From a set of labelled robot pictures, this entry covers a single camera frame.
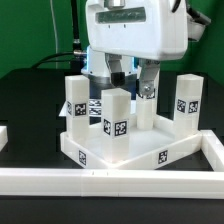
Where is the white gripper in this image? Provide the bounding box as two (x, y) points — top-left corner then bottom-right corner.
(85, 0), (188, 99)

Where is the white block at left edge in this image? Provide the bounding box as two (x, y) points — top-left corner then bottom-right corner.
(0, 126), (8, 151)

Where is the white right barrier rail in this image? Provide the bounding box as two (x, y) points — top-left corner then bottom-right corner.
(201, 130), (224, 172)

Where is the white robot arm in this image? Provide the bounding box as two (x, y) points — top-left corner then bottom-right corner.
(85, 0), (211, 98)

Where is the black cable with connector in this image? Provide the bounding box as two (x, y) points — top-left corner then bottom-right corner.
(30, 0), (88, 70)

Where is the thin white cable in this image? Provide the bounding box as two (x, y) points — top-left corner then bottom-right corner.
(49, 0), (59, 70)

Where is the white desk top tray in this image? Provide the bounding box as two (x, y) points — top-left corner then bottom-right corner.
(60, 115), (202, 170)

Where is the white front barrier rail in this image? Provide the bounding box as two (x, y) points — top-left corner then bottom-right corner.
(0, 168), (224, 199)

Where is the white sheet with fiducial markers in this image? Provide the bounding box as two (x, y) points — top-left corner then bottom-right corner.
(58, 98), (104, 118)

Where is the white barrier rail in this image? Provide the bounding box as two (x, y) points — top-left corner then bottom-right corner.
(201, 130), (224, 172)
(0, 168), (224, 199)

